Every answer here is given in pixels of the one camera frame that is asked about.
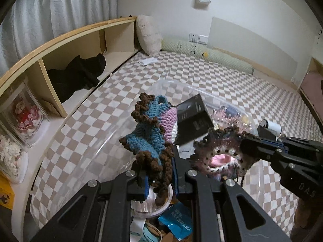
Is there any silver tiara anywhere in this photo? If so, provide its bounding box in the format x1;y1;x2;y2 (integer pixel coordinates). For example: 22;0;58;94
211;106;249;131

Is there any black square block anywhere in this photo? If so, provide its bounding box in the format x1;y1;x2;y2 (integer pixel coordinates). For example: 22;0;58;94
257;126;278;141

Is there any dark blue foil packet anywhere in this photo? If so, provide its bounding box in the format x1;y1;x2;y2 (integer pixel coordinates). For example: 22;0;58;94
158;203;193;241

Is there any green bolster pillow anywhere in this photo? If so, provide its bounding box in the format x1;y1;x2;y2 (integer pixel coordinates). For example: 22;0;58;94
161;37;256;75

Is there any black cloth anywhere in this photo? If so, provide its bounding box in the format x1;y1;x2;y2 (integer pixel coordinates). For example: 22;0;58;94
47;53;107;104

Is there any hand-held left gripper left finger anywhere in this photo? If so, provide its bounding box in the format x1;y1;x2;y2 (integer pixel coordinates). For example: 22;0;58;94
30;163;153;242

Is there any doll in red dress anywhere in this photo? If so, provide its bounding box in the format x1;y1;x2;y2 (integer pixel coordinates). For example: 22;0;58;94
14;100;42;134

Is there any white wall panel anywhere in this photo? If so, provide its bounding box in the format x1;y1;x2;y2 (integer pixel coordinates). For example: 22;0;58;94
210;17;300;81

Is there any blue pink crochet pouch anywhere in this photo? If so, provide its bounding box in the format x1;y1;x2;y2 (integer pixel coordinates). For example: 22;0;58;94
119;93;181;206

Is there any wooden bed rail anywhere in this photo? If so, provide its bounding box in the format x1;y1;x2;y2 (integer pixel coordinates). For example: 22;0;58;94
213;46;299;91

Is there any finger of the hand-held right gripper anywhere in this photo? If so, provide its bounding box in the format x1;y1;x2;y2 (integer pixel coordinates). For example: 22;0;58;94
240;140;320;182
242;134;323;157

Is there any brown pink crochet piece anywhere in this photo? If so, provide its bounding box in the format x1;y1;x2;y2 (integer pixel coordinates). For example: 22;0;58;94
188;126;253;187

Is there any white plush doll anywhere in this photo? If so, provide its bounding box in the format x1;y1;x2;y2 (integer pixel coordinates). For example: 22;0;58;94
0;134;22;177

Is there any white round container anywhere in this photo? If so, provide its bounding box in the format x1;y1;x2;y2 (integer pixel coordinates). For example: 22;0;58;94
131;184;174;218

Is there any grey curtain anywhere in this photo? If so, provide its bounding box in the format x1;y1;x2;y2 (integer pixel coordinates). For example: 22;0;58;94
0;0;120;73

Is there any checkered bed sheet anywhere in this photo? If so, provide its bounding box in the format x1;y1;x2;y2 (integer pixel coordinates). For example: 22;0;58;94
30;50;323;242

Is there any white fluffy pillow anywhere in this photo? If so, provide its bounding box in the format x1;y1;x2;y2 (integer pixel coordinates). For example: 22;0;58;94
136;15;163;56

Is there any white cylindrical device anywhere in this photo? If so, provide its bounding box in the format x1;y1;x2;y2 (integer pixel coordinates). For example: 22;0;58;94
260;119;282;139

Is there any yellow box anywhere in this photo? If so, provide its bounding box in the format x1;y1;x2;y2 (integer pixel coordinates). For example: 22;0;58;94
0;174;14;210

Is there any teal round container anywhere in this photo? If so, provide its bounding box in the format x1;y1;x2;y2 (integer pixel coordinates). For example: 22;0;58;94
141;225;163;242

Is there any white paper sheet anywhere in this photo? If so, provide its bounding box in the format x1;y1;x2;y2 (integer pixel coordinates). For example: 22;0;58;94
137;57;158;65

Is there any black cardboard box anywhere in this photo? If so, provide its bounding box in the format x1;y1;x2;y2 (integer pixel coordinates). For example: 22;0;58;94
174;94;215;145

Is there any clear plastic storage box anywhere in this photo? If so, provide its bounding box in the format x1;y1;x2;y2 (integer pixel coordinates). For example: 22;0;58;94
30;79;297;242

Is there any wooden shelf unit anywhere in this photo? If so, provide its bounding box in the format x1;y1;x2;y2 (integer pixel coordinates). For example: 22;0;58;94
0;16;139;232

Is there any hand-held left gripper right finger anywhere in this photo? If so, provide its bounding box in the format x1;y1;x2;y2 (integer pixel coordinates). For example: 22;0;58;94
173;154;290;242

